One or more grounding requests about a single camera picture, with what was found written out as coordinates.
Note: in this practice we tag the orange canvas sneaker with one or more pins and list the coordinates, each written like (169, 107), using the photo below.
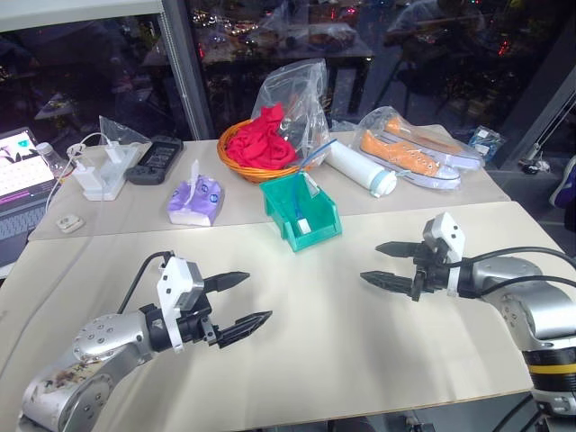
(432, 141)
(400, 155)

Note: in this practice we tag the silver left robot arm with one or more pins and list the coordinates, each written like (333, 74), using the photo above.
(103, 342)

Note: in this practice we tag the white cylindrical bottle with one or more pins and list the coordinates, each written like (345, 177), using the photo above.
(355, 166)

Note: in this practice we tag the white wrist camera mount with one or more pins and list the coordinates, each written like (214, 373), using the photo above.
(173, 279)
(450, 229)

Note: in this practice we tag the orange wicker basket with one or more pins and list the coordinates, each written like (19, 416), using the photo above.
(238, 165)

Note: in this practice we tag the red cloth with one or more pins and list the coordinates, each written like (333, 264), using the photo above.
(258, 144)

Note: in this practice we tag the grey window frame post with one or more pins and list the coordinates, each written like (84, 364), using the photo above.
(184, 67)

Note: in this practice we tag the orange shoes in bag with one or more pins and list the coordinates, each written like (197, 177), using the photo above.
(378, 119)

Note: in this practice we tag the blue packet in plastic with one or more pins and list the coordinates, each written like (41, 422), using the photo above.
(486, 141)

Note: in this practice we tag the purple tissue pack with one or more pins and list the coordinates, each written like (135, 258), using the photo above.
(193, 202)

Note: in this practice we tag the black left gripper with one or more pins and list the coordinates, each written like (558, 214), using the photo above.
(200, 326)

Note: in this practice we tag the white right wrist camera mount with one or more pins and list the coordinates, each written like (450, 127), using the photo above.
(450, 229)

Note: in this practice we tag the small white charger plug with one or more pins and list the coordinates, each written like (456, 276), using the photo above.
(113, 152)

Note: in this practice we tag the green plastic bin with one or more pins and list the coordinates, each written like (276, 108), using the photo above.
(321, 216)

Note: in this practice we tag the clear plastic bag with items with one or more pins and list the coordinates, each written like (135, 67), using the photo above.
(292, 85)

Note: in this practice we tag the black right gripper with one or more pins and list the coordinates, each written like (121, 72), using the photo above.
(432, 274)

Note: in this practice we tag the white power adapter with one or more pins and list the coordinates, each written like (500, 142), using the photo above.
(84, 176)

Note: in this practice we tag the black handheld device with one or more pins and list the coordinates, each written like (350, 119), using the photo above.
(155, 159)

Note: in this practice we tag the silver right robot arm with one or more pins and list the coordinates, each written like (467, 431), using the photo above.
(535, 310)

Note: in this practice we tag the grey slanted frame beam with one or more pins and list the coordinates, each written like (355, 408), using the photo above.
(540, 121)

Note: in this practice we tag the small clear plastic bag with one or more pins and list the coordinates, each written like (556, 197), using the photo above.
(119, 130)

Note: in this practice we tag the small white round device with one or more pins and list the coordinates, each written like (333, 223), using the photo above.
(69, 223)

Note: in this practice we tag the white power strip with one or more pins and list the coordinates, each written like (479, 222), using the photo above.
(110, 180)

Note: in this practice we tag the clear plastic water bottle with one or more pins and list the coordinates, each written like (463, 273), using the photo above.
(51, 159)

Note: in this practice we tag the open laptop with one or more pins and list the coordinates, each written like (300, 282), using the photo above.
(18, 180)

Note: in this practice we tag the purple shoe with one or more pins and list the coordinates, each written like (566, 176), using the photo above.
(567, 184)

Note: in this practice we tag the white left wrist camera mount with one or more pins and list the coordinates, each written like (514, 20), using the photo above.
(173, 279)

